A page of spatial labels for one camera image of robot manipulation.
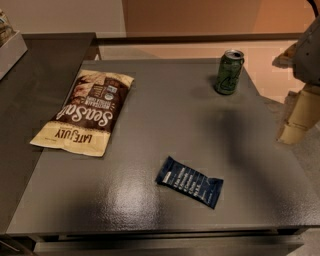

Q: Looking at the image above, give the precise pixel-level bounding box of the dark blue snack bar wrapper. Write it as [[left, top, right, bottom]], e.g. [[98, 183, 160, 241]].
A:
[[156, 157, 224, 209]]

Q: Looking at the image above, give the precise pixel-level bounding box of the green soda can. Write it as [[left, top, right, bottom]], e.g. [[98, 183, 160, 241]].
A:
[[214, 49, 244, 95]]

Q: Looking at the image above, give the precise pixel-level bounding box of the Late July chips bag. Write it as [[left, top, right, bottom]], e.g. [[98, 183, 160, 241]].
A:
[[31, 70, 134, 157]]

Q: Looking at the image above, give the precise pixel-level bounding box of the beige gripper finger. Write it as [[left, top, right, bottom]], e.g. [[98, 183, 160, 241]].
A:
[[279, 43, 297, 67], [277, 84, 320, 145]]

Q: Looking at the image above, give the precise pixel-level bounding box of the grey box on counter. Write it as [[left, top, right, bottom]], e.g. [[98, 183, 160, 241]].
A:
[[0, 31, 28, 80]]

